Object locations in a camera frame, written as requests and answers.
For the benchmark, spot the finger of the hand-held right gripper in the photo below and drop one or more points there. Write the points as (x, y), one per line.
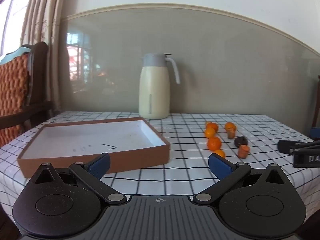
(315, 133)
(285, 146)

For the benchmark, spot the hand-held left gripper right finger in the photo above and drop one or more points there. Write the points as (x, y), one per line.
(220, 166)

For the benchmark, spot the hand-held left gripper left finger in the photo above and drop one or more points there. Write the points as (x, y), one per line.
(100, 166)

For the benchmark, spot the brownish orange fruit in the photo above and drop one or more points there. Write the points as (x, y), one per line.
(243, 151)

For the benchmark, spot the brown cardboard box white inside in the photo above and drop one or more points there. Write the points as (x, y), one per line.
(87, 140)

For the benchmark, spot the dark brown fruit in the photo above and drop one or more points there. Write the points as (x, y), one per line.
(240, 141)

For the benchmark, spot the dark wooden furniture edge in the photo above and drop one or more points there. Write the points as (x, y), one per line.
(317, 100)

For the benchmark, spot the small reddish orange fruit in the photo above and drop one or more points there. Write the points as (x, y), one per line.
(231, 133)

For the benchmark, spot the white black checked tablecloth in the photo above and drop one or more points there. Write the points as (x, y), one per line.
(180, 175)

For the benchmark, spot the cream thermos jug grey lid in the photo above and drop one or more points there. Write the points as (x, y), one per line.
(153, 92)

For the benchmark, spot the dark wooden chair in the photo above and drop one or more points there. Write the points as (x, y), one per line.
(37, 80)

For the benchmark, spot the orange knitted chair cushion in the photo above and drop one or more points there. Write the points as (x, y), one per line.
(12, 92)

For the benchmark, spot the teal cloth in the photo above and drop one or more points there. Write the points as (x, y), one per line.
(12, 52)

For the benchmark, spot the beige curtain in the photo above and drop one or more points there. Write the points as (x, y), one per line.
(47, 17)

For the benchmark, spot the window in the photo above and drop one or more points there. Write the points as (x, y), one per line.
(10, 17)

